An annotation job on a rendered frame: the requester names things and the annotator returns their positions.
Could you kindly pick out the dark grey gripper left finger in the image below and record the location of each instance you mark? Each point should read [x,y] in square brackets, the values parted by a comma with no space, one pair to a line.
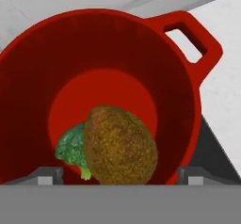
[47,174]

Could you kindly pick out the green broccoli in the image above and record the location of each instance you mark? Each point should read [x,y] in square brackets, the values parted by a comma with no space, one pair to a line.
[71,146]

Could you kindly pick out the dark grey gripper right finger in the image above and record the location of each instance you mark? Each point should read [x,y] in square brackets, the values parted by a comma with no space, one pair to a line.
[194,174]

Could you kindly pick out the brown avocado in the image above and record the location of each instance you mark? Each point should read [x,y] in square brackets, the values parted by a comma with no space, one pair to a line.
[120,146]

